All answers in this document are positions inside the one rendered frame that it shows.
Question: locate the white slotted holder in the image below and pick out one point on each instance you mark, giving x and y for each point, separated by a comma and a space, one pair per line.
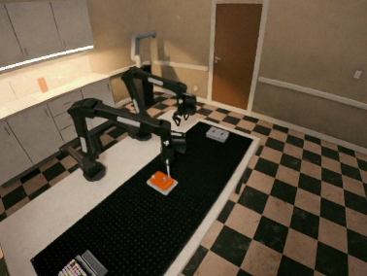
91, 260

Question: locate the orange tube rack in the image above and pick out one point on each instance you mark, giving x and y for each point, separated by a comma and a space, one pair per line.
159, 183

